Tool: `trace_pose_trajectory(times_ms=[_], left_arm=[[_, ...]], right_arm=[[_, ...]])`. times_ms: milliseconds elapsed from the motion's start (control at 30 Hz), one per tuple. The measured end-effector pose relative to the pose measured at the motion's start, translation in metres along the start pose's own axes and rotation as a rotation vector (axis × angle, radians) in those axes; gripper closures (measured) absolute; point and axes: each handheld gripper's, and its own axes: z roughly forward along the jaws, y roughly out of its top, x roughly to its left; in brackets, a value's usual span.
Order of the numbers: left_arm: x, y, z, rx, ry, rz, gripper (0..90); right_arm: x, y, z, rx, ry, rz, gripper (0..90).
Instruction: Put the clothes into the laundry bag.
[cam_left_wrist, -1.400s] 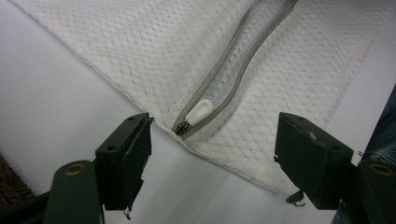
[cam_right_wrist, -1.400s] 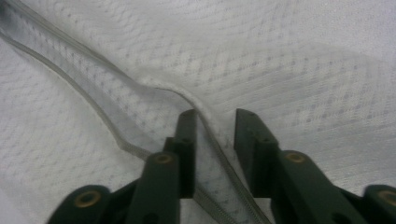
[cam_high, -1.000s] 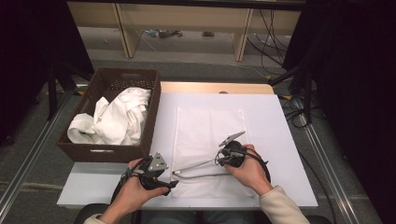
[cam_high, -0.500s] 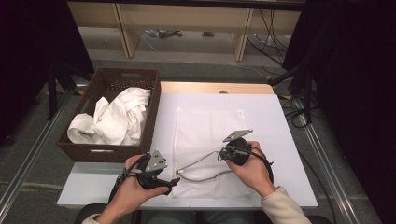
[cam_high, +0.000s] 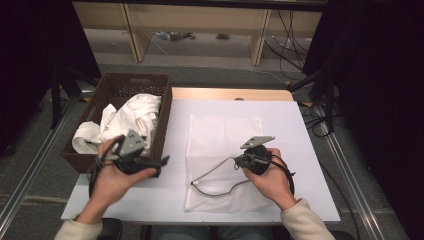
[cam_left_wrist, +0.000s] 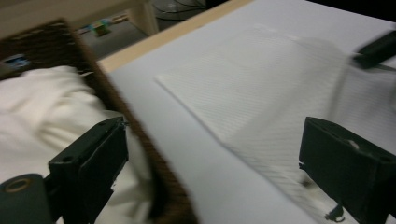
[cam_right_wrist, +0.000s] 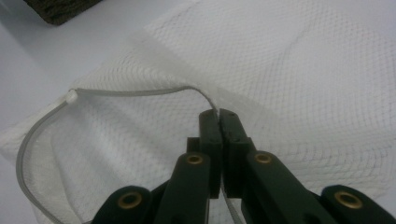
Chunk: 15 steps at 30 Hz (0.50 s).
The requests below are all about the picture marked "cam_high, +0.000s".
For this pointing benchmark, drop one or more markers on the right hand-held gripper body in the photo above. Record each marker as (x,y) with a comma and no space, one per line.
(258,160)

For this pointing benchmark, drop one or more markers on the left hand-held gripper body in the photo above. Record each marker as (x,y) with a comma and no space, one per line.
(133,146)

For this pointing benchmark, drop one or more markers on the white mesh laundry bag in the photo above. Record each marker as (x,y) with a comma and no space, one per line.
(216,140)

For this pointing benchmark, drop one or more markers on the white garment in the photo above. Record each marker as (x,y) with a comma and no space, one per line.
(133,113)

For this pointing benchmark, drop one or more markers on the brown woven basket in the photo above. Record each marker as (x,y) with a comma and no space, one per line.
(76,161)

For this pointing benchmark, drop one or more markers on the person's right hand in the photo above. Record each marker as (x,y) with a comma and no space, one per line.
(273,183)

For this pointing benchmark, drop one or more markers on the person's left hand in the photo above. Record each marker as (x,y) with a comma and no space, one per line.
(110,186)

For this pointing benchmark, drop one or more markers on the white table board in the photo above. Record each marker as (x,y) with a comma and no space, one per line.
(300,133)

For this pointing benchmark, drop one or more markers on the wooden table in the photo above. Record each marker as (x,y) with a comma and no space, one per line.
(213,94)

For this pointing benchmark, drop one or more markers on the black chair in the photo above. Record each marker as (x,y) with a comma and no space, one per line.
(111,230)

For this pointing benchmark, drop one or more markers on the black metal stand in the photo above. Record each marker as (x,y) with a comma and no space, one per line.
(330,100)
(56,100)

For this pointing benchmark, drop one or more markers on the small dark floor object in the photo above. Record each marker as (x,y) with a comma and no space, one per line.
(222,36)

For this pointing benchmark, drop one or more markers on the dark curtain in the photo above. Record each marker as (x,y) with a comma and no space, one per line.
(33,50)
(383,83)

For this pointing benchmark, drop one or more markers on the beige wooden shelf unit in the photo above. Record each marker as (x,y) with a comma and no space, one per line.
(200,18)

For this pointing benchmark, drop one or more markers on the metal floor rail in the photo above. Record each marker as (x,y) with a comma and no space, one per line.
(334,145)
(50,141)

